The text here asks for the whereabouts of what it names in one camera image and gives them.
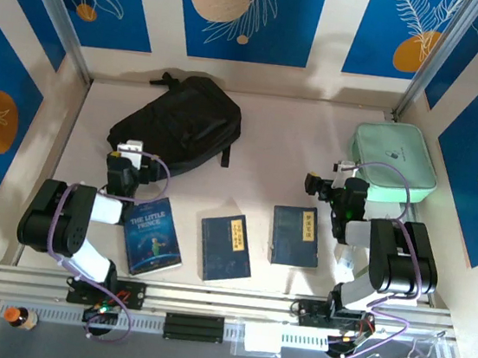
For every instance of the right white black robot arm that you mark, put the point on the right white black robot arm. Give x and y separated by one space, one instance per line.
403 260

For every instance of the aluminium corner post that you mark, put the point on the aluminium corner post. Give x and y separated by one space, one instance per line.
58 13
437 55

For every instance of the black backpack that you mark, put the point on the black backpack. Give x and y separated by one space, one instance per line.
180 124

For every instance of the mint green zip pouch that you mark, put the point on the mint green zip pouch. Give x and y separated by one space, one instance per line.
392 158

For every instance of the clear bag with white paper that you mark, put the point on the clear bag with white paper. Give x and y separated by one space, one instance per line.
262 339

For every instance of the thin blue yellow-label book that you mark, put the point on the thin blue yellow-label book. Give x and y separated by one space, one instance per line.
225 249

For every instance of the aluminium front rail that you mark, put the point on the aluminium front rail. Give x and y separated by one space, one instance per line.
215 300

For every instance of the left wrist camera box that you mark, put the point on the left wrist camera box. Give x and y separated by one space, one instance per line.
133 154

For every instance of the thick blue yellow-label book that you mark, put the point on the thick blue yellow-label book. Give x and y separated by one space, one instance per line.
295 238

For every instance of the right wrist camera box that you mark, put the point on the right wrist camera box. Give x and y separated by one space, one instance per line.
344 166

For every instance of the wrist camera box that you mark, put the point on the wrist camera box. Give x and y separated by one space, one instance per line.
344 166
133 154

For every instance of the Little Prince blue book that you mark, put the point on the Little Prince blue book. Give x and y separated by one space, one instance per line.
152 238

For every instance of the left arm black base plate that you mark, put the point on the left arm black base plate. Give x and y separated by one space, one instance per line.
133 295

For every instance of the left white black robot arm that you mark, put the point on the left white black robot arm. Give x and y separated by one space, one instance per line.
51 217

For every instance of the black ribbed block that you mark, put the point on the black ribbed block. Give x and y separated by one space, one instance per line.
193 328

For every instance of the clear plastic packet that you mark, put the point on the clear plastic packet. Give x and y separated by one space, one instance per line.
347 262

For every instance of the brown bottle orange cap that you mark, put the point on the brown bottle orange cap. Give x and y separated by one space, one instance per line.
21 318

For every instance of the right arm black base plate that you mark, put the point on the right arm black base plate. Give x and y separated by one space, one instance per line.
309 313

